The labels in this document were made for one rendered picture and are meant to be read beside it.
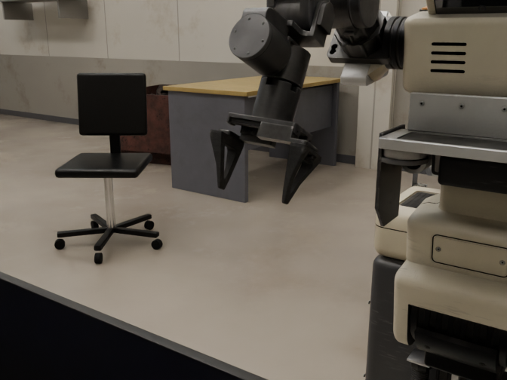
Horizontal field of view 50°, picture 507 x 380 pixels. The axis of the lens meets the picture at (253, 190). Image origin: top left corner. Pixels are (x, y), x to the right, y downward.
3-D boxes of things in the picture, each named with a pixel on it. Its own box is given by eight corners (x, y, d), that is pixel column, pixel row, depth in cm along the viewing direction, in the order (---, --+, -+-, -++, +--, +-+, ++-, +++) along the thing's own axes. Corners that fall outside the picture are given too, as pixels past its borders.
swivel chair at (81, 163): (114, 219, 365) (102, 70, 338) (188, 235, 335) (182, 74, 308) (36, 249, 314) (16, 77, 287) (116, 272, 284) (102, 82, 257)
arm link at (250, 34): (337, 8, 74) (282, 10, 78) (299, -39, 64) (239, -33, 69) (318, 93, 72) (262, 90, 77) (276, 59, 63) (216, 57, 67)
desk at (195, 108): (339, 165, 515) (344, 78, 493) (247, 204, 397) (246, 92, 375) (269, 154, 559) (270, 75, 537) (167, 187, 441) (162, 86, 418)
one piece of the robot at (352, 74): (363, 74, 103) (363, 11, 98) (388, 75, 100) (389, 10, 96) (339, 85, 95) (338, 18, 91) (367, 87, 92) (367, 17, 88)
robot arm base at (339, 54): (407, 22, 93) (342, 22, 99) (395, -11, 86) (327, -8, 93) (393, 65, 91) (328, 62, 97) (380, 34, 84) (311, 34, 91)
